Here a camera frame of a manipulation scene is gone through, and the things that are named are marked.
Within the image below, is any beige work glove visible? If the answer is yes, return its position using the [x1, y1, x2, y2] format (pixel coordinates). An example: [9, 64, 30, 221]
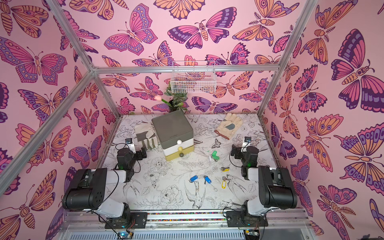
[214, 113, 243, 140]

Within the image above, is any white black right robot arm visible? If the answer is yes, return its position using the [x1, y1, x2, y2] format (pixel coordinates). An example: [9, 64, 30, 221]
[230, 145, 298, 220]

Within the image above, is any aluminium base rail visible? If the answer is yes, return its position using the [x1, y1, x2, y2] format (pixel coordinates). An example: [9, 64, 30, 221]
[56, 209, 317, 240]

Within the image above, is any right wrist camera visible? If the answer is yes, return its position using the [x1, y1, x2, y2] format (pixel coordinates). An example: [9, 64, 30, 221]
[241, 137, 252, 152]

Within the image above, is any potted green plant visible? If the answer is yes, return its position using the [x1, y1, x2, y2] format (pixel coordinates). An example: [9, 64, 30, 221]
[152, 84, 189, 113]

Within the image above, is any key with blue tag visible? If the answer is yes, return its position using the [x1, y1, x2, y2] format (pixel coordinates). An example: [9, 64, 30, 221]
[189, 176, 199, 183]

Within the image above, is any white wire wall basket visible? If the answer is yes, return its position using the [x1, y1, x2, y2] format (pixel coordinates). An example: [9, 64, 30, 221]
[169, 60, 217, 94]

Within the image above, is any grey three-drawer storage box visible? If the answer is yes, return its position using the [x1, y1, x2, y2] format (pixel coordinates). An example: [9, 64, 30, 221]
[152, 111, 195, 161]

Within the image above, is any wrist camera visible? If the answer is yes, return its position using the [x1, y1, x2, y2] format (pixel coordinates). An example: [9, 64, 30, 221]
[241, 137, 252, 152]
[125, 138, 136, 154]

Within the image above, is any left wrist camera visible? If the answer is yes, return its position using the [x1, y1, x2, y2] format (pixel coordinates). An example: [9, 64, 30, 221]
[125, 138, 136, 154]

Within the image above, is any grey white work glove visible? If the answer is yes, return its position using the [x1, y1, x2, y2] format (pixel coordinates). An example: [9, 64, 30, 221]
[135, 124, 158, 150]

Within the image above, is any aluminium cage frame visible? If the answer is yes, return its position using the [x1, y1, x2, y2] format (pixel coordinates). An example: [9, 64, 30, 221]
[0, 0, 319, 240]

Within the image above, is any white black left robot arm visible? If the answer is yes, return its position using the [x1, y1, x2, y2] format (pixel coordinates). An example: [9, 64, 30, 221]
[62, 147, 147, 222]

